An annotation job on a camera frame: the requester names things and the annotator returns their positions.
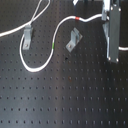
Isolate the right grey metal cable clip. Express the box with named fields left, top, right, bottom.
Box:
left=66, top=28, right=82, bottom=52

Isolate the white cable with coloured marks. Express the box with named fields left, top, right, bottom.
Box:
left=0, top=0, right=104, bottom=73

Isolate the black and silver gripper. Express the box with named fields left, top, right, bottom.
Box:
left=102, top=0, right=121, bottom=63

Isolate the white cable at right edge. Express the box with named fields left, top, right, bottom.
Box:
left=118, top=46, right=128, bottom=52

